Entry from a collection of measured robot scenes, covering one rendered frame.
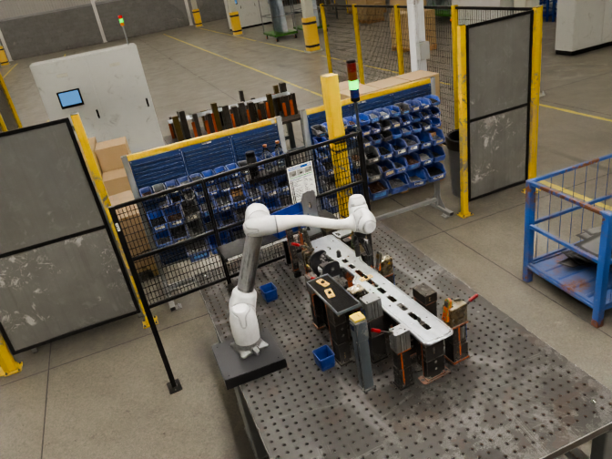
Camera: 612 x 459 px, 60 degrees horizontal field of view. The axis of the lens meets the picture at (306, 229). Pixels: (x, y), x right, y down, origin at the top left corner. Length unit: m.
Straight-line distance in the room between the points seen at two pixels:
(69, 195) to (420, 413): 3.18
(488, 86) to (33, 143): 4.20
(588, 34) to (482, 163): 8.12
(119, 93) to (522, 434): 7.99
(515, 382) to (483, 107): 3.48
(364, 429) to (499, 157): 4.08
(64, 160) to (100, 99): 4.84
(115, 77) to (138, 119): 0.74
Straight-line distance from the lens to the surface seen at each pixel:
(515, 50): 6.00
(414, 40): 7.64
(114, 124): 9.44
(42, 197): 4.68
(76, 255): 4.87
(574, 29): 13.52
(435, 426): 2.77
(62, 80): 9.33
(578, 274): 4.87
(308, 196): 3.71
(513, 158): 6.34
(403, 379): 2.90
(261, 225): 2.91
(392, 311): 2.96
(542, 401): 2.93
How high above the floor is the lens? 2.75
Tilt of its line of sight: 26 degrees down
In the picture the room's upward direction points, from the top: 10 degrees counter-clockwise
